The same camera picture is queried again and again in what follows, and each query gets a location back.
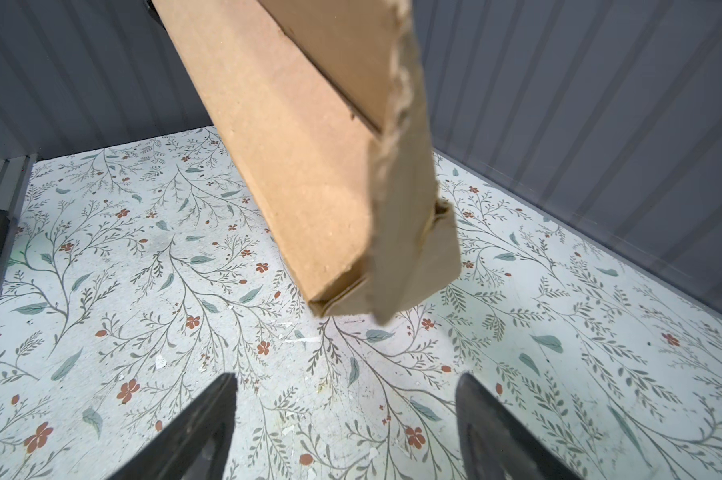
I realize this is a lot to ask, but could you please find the brown cardboard box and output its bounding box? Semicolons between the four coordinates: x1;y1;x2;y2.
153;1;461;325

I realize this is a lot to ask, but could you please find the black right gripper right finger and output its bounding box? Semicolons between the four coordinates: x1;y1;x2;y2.
456;373;579;480

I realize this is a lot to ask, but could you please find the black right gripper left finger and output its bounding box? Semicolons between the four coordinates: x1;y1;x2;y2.
110;373;238;480

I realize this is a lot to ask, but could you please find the aluminium enclosure frame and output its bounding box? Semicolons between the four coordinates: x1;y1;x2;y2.
0;154;38;219

